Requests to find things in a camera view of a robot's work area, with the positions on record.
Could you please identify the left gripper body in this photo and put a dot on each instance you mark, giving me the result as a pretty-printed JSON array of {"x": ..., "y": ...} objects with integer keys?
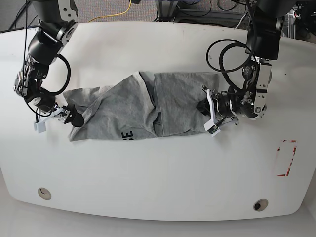
[{"x": 220, "y": 112}]

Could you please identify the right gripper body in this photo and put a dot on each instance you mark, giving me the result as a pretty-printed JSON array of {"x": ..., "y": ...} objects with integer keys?
[{"x": 59, "y": 113}]

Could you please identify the grey t-shirt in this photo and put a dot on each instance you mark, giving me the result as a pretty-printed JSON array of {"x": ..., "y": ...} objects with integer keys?
[{"x": 143, "y": 105}]

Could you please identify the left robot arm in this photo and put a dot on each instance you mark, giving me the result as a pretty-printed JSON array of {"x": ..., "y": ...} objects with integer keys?
[{"x": 248, "y": 83}]

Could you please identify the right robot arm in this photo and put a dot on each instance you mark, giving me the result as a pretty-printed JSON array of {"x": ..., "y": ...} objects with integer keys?
[{"x": 57, "y": 23}]

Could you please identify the red tape rectangle marking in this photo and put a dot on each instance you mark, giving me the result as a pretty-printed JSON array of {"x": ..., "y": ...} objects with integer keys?
[{"x": 285, "y": 157}]

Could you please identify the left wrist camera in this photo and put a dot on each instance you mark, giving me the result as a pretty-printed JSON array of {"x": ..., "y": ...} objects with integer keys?
[{"x": 211, "y": 128}]

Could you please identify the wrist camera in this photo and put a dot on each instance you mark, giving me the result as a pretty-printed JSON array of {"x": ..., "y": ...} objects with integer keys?
[
  {"x": 211, "y": 128},
  {"x": 40, "y": 127}
]

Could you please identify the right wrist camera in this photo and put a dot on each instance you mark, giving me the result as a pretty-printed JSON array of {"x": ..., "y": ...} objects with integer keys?
[{"x": 40, "y": 127}]

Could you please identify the left table cable grommet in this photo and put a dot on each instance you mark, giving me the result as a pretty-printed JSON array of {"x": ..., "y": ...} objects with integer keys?
[{"x": 44, "y": 193}]

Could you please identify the table cable grommet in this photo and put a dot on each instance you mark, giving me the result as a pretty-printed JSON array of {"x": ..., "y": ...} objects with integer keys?
[
  {"x": 260, "y": 205},
  {"x": 44, "y": 193}
]

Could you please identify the right table cable grommet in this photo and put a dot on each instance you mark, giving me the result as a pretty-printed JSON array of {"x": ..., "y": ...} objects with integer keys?
[{"x": 260, "y": 205}]

